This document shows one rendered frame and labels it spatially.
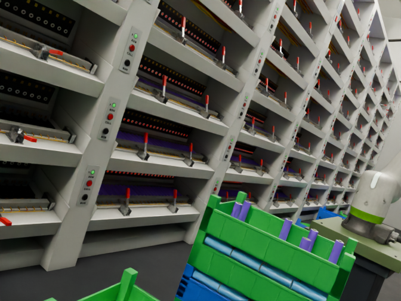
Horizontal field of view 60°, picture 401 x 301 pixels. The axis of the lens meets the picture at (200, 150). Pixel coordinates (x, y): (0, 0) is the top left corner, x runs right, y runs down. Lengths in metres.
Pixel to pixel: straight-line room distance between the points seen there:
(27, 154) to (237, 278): 0.56
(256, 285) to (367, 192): 0.83
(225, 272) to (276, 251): 0.12
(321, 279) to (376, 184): 0.81
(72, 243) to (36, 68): 0.52
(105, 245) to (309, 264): 0.77
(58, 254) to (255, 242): 0.61
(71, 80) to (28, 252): 0.49
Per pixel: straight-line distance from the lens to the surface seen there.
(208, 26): 1.59
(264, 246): 0.72
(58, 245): 1.09
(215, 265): 0.76
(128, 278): 0.68
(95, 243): 1.24
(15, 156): 0.92
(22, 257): 1.11
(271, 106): 1.83
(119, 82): 1.01
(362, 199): 1.48
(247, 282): 0.75
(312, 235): 0.86
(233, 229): 0.73
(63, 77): 0.92
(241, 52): 1.60
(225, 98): 1.57
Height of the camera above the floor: 0.54
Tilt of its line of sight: 5 degrees down
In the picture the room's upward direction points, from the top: 19 degrees clockwise
